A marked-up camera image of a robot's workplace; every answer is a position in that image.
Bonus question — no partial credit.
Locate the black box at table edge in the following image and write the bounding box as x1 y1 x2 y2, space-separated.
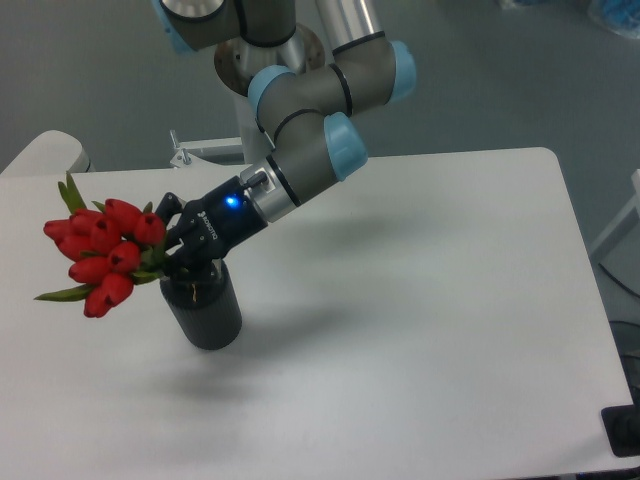
601 405 639 458

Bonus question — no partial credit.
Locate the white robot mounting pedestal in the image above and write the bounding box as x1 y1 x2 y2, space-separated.
169 92 273 168

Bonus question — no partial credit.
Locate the dark grey ribbed vase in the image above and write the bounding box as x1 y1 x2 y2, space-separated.
160 261 242 350

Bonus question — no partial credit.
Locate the white furniture frame right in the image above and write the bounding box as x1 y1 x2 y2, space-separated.
588 170 639 264

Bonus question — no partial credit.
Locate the white chair back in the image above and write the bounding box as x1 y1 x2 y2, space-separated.
1 130 96 177

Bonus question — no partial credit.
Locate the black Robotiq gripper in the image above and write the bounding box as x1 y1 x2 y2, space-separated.
154 176 267 281

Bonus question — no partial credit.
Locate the red tulip bouquet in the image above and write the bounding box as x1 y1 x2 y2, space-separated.
35 173 168 318

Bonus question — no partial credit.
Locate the black cable on floor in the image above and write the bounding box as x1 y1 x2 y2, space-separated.
597 260 640 301

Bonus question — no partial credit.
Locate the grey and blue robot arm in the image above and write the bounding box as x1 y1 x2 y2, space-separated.
154 1 416 278

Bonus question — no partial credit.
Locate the blue and clear plastic bag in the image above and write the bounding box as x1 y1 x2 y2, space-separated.
588 0 639 39

